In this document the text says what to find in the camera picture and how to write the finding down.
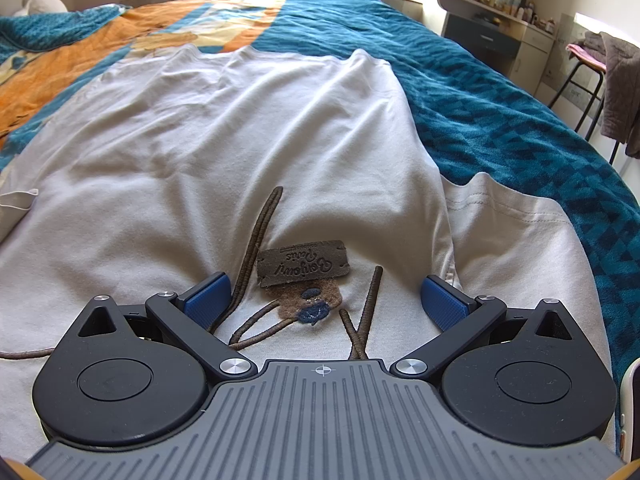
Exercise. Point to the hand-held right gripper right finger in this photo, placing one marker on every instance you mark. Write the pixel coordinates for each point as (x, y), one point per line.
(442, 301)

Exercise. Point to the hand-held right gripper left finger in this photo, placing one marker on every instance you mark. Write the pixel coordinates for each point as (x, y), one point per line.
(207, 301)

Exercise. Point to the white t-shirt with bear patch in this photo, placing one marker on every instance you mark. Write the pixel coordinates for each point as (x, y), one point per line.
(200, 160)

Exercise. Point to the teal and orange blanket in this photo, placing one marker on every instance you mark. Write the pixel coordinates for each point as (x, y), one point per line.
(500, 110)

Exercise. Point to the black metal chair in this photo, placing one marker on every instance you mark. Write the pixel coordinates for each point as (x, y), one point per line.
(575, 85)

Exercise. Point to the white dressing table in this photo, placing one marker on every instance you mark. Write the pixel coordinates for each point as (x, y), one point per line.
(500, 45)

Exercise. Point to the grey draped clothing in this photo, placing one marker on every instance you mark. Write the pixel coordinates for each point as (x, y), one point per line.
(620, 85)

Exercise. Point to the pink chair cushion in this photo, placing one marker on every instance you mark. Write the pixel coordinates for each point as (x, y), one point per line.
(580, 52)

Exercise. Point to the white plush pillow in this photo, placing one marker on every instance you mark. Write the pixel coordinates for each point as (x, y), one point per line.
(42, 6)

